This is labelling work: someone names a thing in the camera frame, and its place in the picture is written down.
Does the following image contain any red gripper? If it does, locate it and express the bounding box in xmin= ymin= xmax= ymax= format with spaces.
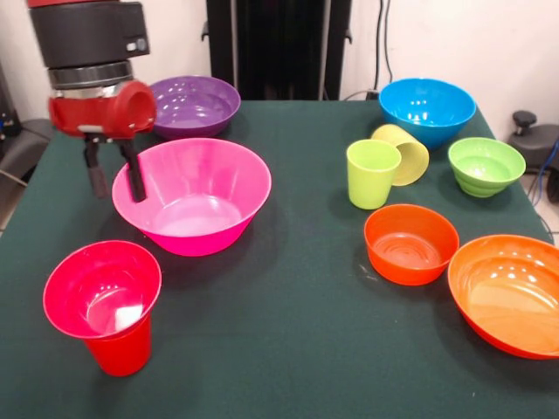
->
xmin=47 ymin=80 xmax=158 ymax=203

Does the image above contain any large magenta bowl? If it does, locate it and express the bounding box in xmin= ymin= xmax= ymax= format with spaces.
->
xmin=111 ymin=137 xmax=273 ymax=258

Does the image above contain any small crimson pink bowl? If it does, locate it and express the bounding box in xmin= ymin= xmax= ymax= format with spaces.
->
xmin=42 ymin=239 xmax=162 ymax=340

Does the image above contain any yellow cup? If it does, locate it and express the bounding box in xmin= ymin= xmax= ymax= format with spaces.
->
xmin=370 ymin=123 xmax=431 ymax=188

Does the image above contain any small orange bowl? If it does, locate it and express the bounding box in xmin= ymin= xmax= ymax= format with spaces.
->
xmin=363 ymin=203 xmax=460 ymax=287

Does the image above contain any purple bowl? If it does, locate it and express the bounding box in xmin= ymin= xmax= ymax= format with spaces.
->
xmin=149 ymin=75 xmax=242 ymax=141

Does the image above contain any black equipment box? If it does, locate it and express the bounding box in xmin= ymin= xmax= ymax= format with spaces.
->
xmin=0 ymin=60 xmax=21 ymax=145

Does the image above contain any red cup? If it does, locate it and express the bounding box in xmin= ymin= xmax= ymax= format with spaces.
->
xmin=83 ymin=312 xmax=153 ymax=377

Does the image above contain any black robot column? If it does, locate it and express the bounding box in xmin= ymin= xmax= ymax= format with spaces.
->
xmin=203 ymin=0 xmax=353 ymax=100

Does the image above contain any dark green tablecloth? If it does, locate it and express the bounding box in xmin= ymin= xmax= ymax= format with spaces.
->
xmin=0 ymin=99 xmax=559 ymax=419

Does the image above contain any lime green cup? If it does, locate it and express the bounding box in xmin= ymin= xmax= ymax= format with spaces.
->
xmin=346 ymin=139 xmax=403 ymax=210

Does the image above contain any blue bowl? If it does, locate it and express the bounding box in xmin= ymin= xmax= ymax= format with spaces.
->
xmin=377 ymin=77 xmax=478 ymax=150

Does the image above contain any small green bowl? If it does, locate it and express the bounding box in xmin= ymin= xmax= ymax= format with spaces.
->
xmin=447 ymin=136 xmax=528 ymax=199

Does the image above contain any large orange bowl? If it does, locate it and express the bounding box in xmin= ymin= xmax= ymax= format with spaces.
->
xmin=447 ymin=234 xmax=559 ymax=361

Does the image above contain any black wall cable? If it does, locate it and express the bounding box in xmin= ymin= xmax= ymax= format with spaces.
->
xmin=374 ymin=0 xmax=394 ymax=95

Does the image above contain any blue cable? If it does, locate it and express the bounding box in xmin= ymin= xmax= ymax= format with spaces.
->
xmin=528 ymin=139 xmax=559 ymax=206

